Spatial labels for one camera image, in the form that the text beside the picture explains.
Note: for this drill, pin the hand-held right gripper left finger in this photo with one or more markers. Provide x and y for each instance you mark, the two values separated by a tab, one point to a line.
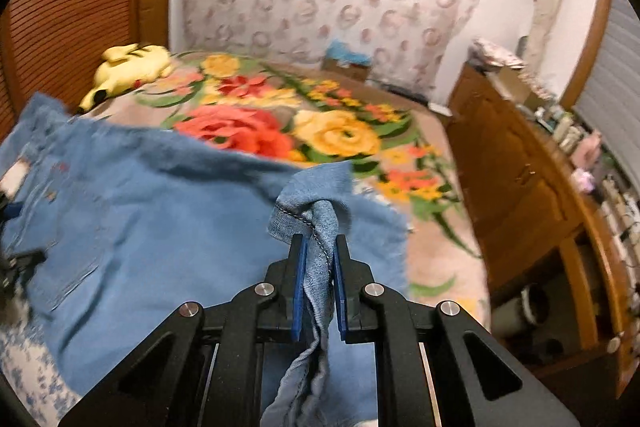
299	287

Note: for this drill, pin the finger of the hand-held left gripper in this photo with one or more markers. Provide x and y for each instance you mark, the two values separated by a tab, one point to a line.
11	209

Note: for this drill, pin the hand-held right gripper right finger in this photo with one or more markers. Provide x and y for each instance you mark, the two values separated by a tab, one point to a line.
342	292

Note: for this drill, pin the blue denim pants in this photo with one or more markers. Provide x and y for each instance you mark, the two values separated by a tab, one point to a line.
175	232

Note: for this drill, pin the blue and white floral sheet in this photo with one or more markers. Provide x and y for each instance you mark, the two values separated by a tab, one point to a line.
30	367

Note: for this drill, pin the floral blanket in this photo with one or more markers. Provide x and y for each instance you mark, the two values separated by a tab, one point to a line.
340	132

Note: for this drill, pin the white cylindrical cup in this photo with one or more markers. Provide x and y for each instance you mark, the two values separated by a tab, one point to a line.
520	309

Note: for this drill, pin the yellow plush toy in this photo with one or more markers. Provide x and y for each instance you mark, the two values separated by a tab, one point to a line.
130	69

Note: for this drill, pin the wooden dresser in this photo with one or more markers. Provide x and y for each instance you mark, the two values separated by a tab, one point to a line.
510	187

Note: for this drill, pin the brown louvred wardrobe door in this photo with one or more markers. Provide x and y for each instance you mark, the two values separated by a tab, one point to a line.
75	7

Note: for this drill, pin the cardboard box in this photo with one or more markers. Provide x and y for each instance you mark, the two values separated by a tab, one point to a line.
350	71

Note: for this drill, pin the light blue cloth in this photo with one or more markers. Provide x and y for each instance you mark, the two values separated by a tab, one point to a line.
347	51

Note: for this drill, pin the patterned cloth bundle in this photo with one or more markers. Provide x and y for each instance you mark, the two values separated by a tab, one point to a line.
495	54

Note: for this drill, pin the pink figurine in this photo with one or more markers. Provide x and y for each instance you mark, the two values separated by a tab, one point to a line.
589	149

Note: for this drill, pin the white window blind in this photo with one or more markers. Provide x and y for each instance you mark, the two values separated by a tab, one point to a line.
615	82

